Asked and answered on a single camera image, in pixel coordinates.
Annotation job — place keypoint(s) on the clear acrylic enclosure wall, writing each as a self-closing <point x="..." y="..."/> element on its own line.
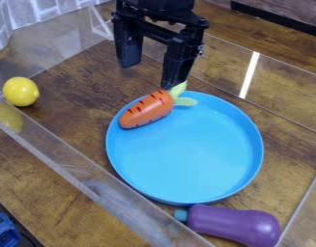
<point x="57" y="184"/>

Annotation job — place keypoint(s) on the blue device corner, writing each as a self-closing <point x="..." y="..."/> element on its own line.
<point x="9" y="236"/>

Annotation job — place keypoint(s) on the yellow toy lemon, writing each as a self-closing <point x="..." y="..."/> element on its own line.
<point x="20" y="91"/>

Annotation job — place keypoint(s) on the dark baseboard strip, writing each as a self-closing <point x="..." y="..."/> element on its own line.
<point x="274" y="18"/>

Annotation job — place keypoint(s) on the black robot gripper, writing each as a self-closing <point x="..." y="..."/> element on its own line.
<point x="134" y="21"/>

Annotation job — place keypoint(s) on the orange toy carrot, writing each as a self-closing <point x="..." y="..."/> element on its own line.
<point x="154" y="106"/>

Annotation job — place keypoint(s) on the purple toy eggplant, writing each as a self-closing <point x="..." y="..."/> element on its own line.
<point x="250" y="227"/>

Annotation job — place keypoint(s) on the white patterned curtain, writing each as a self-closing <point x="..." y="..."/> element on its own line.
<point x="20" y="13"/>

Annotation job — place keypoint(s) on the blue round plate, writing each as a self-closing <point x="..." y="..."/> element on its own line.
<point x="194" y="157"/>

